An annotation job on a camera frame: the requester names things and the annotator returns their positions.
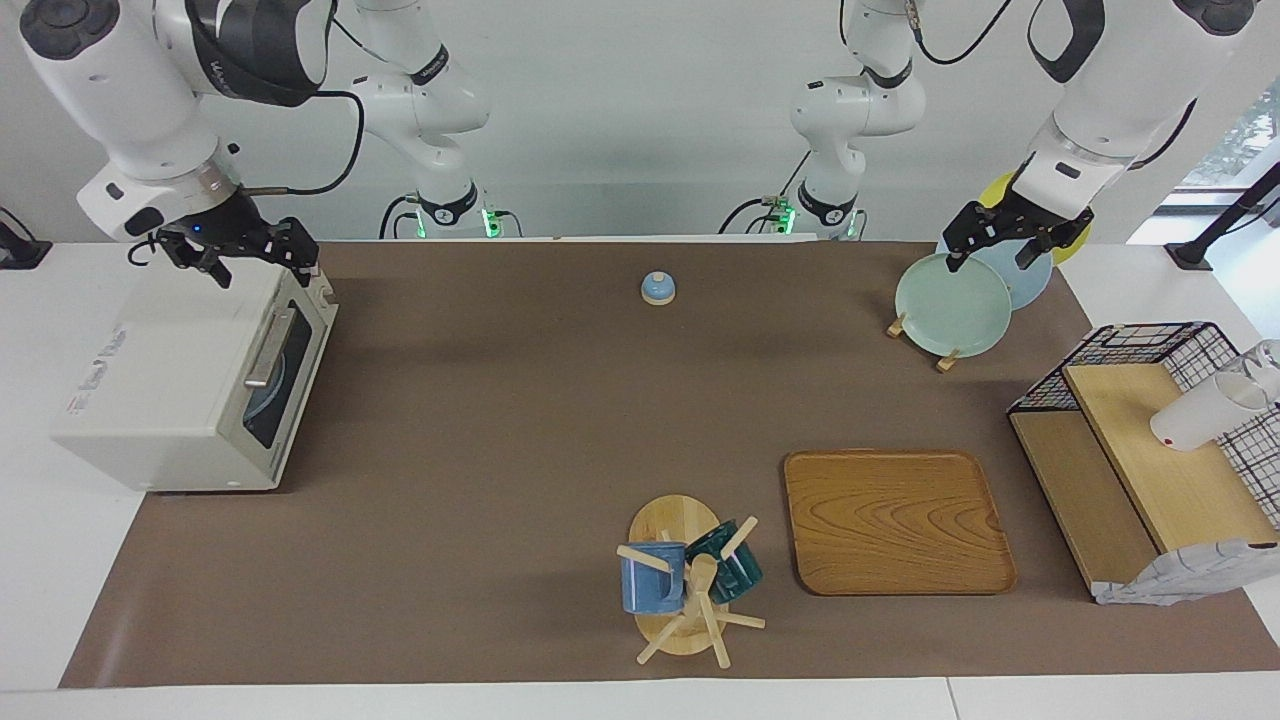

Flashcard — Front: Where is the oven glass door with handle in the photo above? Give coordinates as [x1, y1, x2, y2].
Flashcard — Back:
[236, 296, 335, 491]

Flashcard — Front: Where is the light blue ridged plate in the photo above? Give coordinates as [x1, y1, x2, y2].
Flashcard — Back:
[246, 340, 296, 446]

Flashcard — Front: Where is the cream toaster oven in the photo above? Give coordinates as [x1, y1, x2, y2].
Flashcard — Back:
[52, 262, 339, 493]

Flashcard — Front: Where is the light blue smooth plate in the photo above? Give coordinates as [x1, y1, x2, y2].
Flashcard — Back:
[935, 235, 1054, 311]

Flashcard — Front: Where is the yellow plate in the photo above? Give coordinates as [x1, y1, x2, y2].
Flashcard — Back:
[980, 172, 1093, 266]

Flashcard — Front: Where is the pale green plate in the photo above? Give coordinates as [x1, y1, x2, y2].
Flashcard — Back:
[894, 252, 1013, 359]

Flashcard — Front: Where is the wooden plate rack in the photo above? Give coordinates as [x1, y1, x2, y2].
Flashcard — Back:
[886, 312, 963, 373]

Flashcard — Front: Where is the white plastic cup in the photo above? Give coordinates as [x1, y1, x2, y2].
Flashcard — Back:
[1150, 370, 1271, 453]

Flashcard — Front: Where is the window pane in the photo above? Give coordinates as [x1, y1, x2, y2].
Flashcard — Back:
[1155, 80, 1280, 216]

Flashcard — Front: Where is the brown table mat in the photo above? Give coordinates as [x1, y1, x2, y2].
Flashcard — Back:
[58, 240, 1280, 689]

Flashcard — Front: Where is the clear glass cup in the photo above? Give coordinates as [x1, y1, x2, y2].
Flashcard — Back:
[1228, 340, 1280, 406]

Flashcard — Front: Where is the wooden two-tier shelf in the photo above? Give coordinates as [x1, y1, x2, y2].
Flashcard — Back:
[1008, 362, 1280, 601]

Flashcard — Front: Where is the wooden serving tray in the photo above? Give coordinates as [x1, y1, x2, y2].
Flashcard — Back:
[783, 449, 1018, 597]

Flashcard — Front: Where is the grey white checked cloth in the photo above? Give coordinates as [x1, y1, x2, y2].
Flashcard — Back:
[1093, 540, 1280, 606]

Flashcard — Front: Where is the wooden mug tree stand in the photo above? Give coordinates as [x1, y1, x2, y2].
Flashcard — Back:
[615, 494, 767, 669]

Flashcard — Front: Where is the dark green mug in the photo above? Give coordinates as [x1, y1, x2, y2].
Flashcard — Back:
[685, 520, 764, 604]

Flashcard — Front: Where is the blue mug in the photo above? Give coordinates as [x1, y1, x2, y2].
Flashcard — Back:
[620, 541, 688, 615]

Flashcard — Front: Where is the black base power cable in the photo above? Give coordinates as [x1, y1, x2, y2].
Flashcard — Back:
[720, 150, 813, 237]
[380, 193, 423, 241]

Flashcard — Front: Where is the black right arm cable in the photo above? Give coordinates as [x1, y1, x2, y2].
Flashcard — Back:
[240, 88, 366, 197]

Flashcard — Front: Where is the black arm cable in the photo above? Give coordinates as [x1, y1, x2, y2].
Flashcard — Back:
[905, 0, 1013, 67]
[240, 88, 366, 197]

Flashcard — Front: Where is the black wire basket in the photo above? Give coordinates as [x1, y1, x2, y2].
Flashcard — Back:
[1007, 321, 1280, 531]

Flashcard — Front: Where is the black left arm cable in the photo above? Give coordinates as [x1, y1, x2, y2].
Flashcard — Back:
[905, 0, 1013, 67]

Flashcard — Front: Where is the black camera stand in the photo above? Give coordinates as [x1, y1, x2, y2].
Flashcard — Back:
[0, 205, 53, 271]
[1165, 160, 1280, 271]

